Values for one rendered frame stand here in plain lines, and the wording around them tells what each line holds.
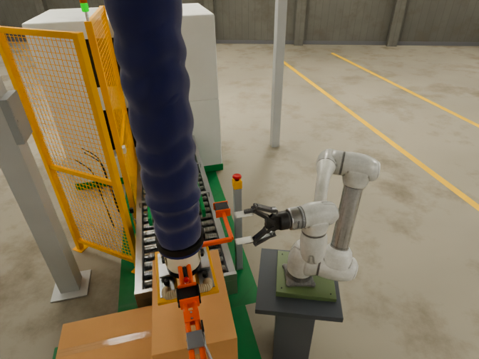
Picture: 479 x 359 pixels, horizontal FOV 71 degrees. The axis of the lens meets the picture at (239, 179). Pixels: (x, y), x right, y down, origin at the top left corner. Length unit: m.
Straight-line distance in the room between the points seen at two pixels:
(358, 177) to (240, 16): 11.06
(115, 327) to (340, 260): 1.44
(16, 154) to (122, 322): 1.30
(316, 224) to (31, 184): 2.05
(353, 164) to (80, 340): 1.89
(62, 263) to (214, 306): 1.70
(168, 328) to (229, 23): 11.57
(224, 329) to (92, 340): 0.93
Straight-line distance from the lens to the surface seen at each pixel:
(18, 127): 2.55
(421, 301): 3.39
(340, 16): 12.60
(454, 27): 13.60
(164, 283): 1.72
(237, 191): 2.66
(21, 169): 2.71
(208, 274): 1.75
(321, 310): 2.12
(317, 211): 1.34
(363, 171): 1.83
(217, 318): 1.82
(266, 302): 2.11
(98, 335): 2.41
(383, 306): 3.23
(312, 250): 1.43
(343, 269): 2.03
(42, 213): 2.89
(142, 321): 2.38
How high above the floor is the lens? 2.45
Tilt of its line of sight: 33 degrees down
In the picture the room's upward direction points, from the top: 1 degrees counter-clockwise
